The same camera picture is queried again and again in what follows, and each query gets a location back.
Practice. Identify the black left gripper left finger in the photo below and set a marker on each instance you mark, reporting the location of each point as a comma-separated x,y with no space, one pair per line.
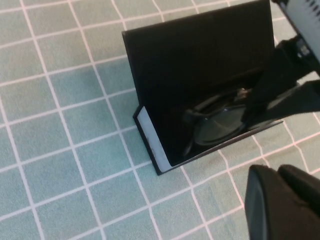
260,200

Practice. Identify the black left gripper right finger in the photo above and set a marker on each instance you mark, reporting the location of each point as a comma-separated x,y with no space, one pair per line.
300,200

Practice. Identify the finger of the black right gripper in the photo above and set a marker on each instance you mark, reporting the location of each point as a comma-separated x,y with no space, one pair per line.
300,102
277,75

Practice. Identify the black-framed glasses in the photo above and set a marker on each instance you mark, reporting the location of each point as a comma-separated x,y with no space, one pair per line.
215,127

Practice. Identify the black glasses case blue print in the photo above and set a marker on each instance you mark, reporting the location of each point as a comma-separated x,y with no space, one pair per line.
190,62

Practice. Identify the green white-checked tablecloth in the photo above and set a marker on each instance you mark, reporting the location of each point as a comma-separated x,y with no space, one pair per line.
62,125

